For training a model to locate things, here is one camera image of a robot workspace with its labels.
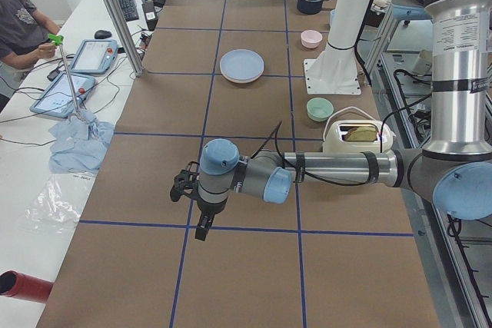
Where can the pink plate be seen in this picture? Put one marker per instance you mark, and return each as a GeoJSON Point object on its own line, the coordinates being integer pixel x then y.
{"type": "Point", "coordinates": [243, 78]}

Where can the lower teach pendant tablet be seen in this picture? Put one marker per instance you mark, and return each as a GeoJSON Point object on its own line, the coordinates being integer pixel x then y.
{"type": "Point", "coordinates": [56, 101]}

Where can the green bowl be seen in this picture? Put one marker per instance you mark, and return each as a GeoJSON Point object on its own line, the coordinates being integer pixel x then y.
{"type": "Point", "coordinates": [319, 109]}

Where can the teach pendant tablet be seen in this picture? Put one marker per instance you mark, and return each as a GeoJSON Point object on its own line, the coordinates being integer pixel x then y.
{"type": "Point", "coordinates": [56, 101]}
{"type": "Point", "coordinates": [94, 56]}

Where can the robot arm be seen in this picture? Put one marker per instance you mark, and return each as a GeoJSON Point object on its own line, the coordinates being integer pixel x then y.
{"type": "Point", "coordinates": [452, 170]}

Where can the cream toaster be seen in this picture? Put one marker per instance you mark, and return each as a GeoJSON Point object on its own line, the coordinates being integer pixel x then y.
{"type": "Point", "coordinates": [356, 135]}

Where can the seated person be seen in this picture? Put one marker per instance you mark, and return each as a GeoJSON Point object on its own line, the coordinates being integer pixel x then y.
{"type": "Point", "coordinates": [24, 41]}

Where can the aluminium frame post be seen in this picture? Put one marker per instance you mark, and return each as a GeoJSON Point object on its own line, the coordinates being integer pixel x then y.
{"type": "Point", "coordinates": [124, 35]}

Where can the grabber reacher stick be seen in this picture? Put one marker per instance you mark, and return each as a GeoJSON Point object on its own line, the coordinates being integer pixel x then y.
{"type": "Point", "coordinates": [57, 41]}

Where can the pink bowl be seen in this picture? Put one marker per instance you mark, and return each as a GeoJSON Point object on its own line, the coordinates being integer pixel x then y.
{"type": "Point", "coordinates": [311, 39]}

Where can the blue cloth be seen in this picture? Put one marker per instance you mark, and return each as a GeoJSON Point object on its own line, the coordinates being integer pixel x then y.
{"type": "Point", "coordinates": [81, 143]}

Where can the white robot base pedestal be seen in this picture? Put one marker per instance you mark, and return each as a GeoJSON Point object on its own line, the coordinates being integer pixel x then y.
{"type": "Point", "coordinates": [334, 71]}

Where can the cream plate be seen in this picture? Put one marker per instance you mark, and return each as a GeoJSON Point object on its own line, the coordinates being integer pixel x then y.
{"type": "Point", "coordinates": [240, 81]}

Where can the clear plastic bag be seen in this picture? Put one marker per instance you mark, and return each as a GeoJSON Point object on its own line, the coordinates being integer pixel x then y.
{"type": "Point", "coordinates": [58, 207]}

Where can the black keyboard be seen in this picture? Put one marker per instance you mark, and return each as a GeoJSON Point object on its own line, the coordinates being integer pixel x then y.
{"type": "Point", "coordinates": [129, 10]}

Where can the blue plate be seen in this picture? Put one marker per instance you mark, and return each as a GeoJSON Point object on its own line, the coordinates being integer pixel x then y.
{"type": "Point", "coordinates": [241, 63]}

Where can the upper teach pendant tablet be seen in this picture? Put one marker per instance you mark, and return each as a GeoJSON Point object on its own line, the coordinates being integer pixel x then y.
{"type": "Point", "coordinates": [94, 56]}

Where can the black computer mouse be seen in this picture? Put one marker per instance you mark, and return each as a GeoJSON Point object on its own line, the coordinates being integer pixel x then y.
{"type": "Point", "coordinates": [102, 34]}

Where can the red tube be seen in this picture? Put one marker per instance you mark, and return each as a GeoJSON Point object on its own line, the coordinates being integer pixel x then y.
{"type": "Point", "coordinates": [25, 287]}

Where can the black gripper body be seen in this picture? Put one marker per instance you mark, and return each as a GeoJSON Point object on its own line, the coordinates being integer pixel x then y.
{"type": "Point", "coordinates": [208, 208]}

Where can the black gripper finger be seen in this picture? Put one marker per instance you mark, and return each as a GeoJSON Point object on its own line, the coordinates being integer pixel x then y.
{"type": "Point", "coordinates": [202, 228]}

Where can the light blue cup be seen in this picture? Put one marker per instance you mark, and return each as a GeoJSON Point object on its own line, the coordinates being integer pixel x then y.
{"type": "Point", "coordinates": [332, 16]}

